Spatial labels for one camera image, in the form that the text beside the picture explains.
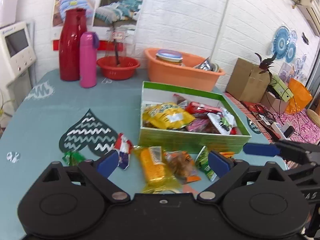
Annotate white water dispenser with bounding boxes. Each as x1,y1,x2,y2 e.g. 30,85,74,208
1,22,36,104

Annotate metal bowl in basin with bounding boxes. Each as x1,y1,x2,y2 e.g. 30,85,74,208
194,58,220,72

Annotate large yellow snack bag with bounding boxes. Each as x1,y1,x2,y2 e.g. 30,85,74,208
142,102,195,130

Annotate white cartoon snack bag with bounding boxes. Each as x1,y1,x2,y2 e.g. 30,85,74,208
207,108,237,135

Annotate small open cardboard box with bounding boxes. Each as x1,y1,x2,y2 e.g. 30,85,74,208
260,92,288,113

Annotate white air conditioner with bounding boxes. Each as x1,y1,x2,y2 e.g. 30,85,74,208
296,0,319,37

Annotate blue lidded container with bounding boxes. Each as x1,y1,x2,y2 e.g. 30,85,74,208
156,49,183,66

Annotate green white snack packet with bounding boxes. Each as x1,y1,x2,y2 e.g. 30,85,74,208
195,146,217,182

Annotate green small carton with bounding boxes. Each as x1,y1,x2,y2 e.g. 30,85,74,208
269,75,293,102

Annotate red white blue snack packet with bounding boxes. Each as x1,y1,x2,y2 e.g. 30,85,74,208
113,133,133,170

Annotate bedding wall poster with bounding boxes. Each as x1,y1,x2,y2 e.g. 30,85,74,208
50,0,144,43

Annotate small green snack packet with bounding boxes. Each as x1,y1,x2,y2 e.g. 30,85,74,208
62,151,86,166

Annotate orange plastic basin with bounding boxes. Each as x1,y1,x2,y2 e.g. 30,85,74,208
144,48,225,92

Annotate orange plastic bag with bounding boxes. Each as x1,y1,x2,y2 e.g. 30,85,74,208
285,78,312,114

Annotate brown orange snack packet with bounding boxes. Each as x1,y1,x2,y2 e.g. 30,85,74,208
164,151,201,184

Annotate green cardboard box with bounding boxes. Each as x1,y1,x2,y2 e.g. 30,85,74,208
138,81,251,153

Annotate pink thermos bottle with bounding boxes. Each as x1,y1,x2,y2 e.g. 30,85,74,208
80,31,99,88

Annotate red plastic basket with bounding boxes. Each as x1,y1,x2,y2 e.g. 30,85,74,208
97,56,140,81

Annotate dark red potted plant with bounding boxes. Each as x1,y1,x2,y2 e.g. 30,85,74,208
255,52,278,81

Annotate red checkered snack bag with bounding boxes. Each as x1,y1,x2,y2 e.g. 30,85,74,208
185,101,222,118

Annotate red thermos jug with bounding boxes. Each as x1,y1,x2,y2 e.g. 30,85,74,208
59,8,87,81

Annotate white power strip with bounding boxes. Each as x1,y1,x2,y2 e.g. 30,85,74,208
271,122,296,140

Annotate blue round wall decoration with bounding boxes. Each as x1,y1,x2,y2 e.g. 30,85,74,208
271,26,298,63

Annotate orange yellow snack pack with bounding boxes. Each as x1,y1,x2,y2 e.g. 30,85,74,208
132,146,181,194

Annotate brown cardboard box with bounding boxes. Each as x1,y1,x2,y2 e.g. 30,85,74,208
226,58,270,103

